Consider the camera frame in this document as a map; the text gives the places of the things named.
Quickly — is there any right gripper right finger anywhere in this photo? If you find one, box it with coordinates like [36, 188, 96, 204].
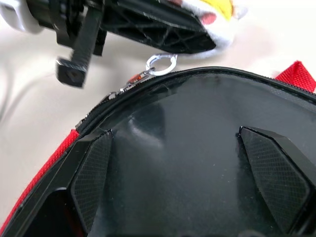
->
[238, 125, 316, 237]

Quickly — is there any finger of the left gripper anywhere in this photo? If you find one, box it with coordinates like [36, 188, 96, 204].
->
[101, 0, 217, 55]

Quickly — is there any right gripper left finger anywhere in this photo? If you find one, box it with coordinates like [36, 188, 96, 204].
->
[0, 129, 114, 237]

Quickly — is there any white yellow plush keychain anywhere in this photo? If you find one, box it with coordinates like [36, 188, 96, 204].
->
[167, 0, 249, 59]

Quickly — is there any black red paddle case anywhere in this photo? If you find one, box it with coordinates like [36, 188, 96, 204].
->
[0, 60, 316, 237]

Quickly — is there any black table tennis paddle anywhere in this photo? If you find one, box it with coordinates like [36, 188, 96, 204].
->
[81, 74, 316, 237]

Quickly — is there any silver keyring with clasp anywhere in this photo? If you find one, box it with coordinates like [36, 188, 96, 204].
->
[120, 53, 178, 93]

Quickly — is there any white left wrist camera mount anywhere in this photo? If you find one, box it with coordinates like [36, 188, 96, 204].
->
[0, 0, 45, 33]

